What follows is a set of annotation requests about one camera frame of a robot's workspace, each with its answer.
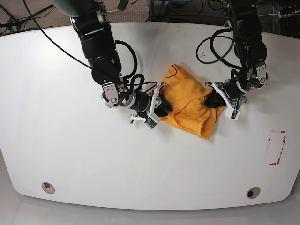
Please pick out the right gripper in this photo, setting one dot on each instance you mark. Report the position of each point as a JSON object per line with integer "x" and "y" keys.
{"x": 143, "y": 100}

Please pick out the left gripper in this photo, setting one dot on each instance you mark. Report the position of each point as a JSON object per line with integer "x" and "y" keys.
{"x": 231, "y": 88}

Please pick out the yellow T-shirt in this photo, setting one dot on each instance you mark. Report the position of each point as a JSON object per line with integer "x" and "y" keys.
{"x": 187, "y": 97}

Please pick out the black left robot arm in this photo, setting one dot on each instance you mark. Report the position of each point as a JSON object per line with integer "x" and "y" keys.
{"x": 248, "y": 47}

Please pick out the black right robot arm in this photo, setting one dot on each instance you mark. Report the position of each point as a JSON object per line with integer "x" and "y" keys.
{"x": 90, "y": 20}

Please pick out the red tape rectangle marking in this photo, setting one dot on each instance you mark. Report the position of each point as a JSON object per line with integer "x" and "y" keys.
{"x": 275, "y": 145}

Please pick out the right table grommet hole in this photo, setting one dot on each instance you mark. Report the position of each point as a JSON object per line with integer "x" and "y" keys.
{"x": 253, "y": 192}

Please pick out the table grommet hole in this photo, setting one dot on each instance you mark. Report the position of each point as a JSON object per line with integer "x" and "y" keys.
{"x": 48, "y": 188}
{"x": 253, "y": 192}

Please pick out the white power strip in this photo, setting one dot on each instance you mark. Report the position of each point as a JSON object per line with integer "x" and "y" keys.
{"x": 290, "y": 10}

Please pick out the left table grommet hole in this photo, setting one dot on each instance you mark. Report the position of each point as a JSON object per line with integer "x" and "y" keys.
{"x": 48, "y": 188}

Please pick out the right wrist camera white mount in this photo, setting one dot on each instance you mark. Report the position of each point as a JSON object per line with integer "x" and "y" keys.
{"x": 150, "y": 120}

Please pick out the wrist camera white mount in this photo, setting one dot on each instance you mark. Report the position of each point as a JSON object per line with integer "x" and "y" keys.
{"x": 150, "y": 120}
{"x": 233, "y": 104}

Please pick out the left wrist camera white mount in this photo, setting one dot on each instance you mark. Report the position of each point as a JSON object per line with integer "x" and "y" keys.
{"x": 233, "y": 104}

